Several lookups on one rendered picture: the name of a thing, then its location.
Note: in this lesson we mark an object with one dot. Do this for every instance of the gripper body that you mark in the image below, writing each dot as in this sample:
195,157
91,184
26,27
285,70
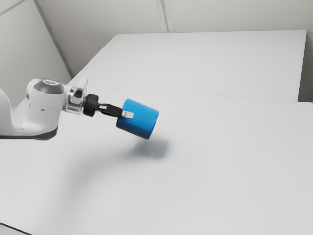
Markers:
91,104

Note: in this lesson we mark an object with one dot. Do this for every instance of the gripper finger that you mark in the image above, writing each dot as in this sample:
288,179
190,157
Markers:
114,110

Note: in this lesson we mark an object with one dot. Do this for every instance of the blue mug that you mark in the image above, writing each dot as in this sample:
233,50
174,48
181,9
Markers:
138,121

